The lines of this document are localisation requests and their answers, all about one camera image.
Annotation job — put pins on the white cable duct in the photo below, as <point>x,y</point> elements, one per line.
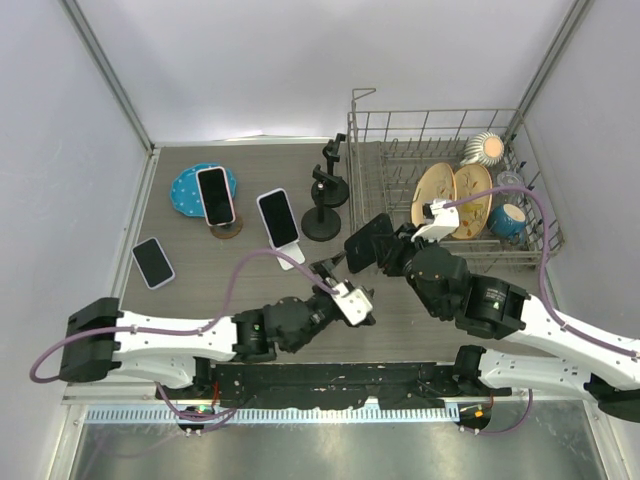
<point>370,413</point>

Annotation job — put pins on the blue mug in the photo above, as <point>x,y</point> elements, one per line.
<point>507,222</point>

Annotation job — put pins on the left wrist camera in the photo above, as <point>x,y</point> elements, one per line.
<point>354,303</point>

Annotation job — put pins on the white folding phone stand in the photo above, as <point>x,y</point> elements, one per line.
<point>291,250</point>

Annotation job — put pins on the pink case phone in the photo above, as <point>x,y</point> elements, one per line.
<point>216,196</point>

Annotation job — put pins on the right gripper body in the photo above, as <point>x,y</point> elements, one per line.
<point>402,250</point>

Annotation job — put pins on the left yellow bird plate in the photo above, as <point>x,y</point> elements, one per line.
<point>437,183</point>

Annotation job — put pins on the yellow bird plate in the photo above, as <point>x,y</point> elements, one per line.
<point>473,215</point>
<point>437,183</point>

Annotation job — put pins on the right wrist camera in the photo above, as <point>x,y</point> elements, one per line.
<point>434,221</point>

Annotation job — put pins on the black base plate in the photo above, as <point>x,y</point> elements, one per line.
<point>330,386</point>

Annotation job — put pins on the round wooden phone stand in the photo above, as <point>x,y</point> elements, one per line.
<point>228,230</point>

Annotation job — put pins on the metal dish rack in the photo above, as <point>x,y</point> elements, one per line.
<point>389,151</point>

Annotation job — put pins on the lilac case phone on white stand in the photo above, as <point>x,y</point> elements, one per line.
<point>278,219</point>

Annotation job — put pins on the right yellow bird plate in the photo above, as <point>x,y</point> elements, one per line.
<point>473,215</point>

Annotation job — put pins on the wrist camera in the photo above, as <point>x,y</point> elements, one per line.
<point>434,221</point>
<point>354,303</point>

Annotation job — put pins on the black stand front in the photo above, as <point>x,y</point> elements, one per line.
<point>321,223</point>

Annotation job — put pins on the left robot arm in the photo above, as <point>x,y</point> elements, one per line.
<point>103,340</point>

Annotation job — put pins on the blue dotted plate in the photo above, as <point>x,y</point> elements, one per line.
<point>184,192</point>

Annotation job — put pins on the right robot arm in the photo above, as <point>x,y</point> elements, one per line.
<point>597,364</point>

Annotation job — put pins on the black stand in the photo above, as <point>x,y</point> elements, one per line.
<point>321,223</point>
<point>336,188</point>

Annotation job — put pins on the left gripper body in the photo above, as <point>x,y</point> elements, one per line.
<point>325,296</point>

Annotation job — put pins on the white ribbed cup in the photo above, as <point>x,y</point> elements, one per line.
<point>486,149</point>

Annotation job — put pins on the clear glass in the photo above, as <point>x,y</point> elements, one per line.
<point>510,179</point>

